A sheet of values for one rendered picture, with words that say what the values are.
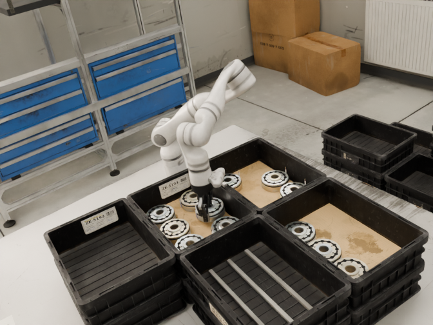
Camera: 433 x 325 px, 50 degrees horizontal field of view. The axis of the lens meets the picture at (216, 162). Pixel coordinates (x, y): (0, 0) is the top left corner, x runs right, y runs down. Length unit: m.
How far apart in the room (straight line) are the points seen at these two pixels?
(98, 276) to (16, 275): 0.45
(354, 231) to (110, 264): 0.80
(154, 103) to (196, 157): 2.26
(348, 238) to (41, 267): 1.12
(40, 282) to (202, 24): 3.53
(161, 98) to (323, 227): 2.37
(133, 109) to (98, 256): 2.11
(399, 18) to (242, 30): 1.66
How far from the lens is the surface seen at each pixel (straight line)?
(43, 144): 3.40
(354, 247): 1.51
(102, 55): 3.38
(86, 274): 1.59
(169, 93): 3.74
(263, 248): 1.51
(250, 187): 1.78
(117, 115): 3.55
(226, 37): 5.08
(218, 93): 1.52
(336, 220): 1.60
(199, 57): 4.91
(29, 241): 2.06
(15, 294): 1.84
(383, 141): 2.73
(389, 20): 4.48
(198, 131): 1.40
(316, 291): 1.38
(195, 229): 1.62
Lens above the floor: 1.85
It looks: 31 degrees down
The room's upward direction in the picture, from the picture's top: 9 degrees counter-clockwise
